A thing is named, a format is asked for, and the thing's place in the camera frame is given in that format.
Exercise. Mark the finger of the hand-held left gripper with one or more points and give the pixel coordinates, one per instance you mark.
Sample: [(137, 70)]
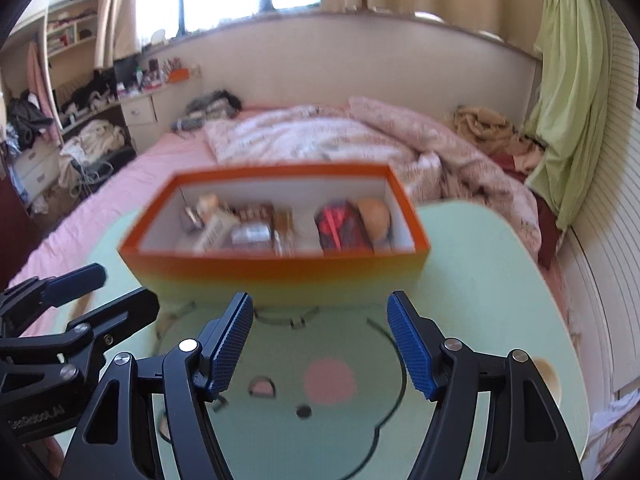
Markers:
[(75, 280), (125, 312)]

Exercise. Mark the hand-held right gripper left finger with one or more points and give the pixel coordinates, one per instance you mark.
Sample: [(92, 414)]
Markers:
[(227, 350)]

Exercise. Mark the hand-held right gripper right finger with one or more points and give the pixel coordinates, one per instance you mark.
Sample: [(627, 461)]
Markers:
[(412, 350)]

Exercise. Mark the orange cardboard box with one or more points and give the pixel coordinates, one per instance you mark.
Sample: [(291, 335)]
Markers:
[(280, 280)]

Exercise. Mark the white cream tube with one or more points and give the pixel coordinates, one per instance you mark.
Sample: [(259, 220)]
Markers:
[(215, 232)]

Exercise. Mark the black case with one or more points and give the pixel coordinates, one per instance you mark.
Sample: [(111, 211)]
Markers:
[(345, 230)]

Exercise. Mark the peach bun squishy toy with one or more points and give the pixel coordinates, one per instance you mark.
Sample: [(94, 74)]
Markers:
[(375, 215)]

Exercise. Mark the brown card box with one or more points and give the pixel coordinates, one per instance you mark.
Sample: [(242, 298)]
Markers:
[(255, 212)]

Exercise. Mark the green cartoon desktop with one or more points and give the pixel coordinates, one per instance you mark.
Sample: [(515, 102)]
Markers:
[(480, 280)]

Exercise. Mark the brown wooden cabinet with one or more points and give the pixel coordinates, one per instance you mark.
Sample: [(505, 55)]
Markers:
[(12, 205)]

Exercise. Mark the pink bed sheet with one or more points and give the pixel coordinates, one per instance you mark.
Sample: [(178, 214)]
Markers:
[(125, 185)]

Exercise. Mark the white low drawer unit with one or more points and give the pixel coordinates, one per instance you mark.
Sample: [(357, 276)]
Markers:
[(35, 162)]

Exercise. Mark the black bag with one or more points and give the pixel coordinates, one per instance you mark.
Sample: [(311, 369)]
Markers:
[(120, 160)]

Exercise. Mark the white clothes pile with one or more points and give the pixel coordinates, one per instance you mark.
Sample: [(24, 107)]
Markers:
[(95, 137)]

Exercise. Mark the dark clothes heap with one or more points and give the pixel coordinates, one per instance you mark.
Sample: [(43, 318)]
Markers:
[(27, 115)]

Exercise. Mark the dark red cloth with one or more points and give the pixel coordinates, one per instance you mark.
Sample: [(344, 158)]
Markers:
[(547, 230)]

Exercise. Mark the white drawer cabinet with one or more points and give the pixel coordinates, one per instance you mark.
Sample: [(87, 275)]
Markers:
[(140, 110)]

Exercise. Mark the black clothes heap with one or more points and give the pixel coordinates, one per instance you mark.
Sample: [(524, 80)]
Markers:
[(95, 90)]

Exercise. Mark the pink hanging garment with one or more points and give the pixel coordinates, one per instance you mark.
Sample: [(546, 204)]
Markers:
[(37, 75)]

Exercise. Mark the black monitor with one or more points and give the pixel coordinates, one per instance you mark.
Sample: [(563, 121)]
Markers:
[(125, 77)]

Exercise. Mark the white printed cloth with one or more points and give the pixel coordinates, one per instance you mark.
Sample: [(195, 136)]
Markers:
[(617, 425)]

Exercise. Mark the white slatted panel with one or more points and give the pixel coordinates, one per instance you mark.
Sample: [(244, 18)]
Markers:
[(615, 260)]

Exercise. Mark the grey clothes pile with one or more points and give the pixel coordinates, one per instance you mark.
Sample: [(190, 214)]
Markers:
[(212, 102)]

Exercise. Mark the orange desk organiser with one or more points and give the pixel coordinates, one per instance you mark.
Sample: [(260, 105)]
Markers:
[(179, 75)]

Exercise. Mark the pink floral blanket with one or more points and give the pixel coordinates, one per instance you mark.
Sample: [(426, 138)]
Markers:
[(310, 135)]

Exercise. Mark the beige clothes pile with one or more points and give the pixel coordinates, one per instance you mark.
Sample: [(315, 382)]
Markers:
[(485, 125)]

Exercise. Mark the white bookshelf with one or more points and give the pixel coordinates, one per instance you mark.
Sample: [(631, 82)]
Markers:
[(75, 30)]

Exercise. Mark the round white mirror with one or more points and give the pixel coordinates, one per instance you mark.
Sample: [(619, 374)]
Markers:
[(157, 36)]

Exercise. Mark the green curtain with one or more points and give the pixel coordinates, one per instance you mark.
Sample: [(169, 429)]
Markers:
[(575, 85)]

